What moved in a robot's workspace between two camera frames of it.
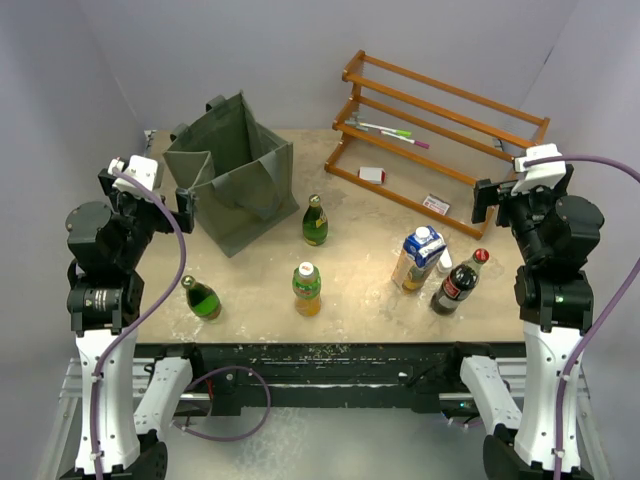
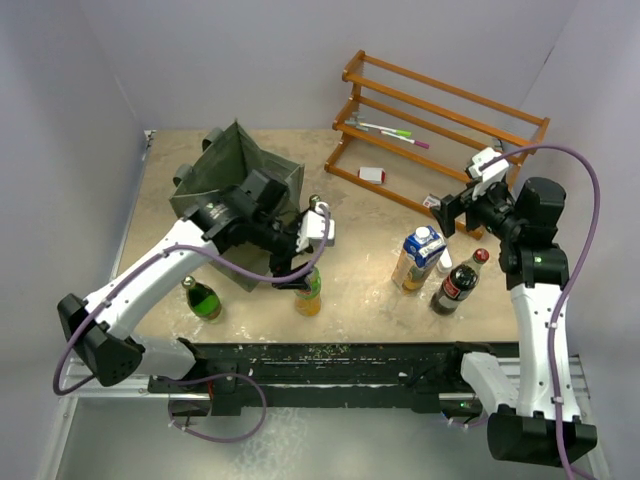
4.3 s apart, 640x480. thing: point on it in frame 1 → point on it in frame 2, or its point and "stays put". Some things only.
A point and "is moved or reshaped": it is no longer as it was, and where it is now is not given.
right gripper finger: (486, 194) → (446, 213)
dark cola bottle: (461, 280) stays put
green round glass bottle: (201, 299) stays put
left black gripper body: (144, 215) → (280, 241)
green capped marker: (398, 131) stays put
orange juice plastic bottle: (306, 284) stays put
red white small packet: (436, 204) stays put
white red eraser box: (373, 175) stays put
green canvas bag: (239, 174) is moved or reshaped
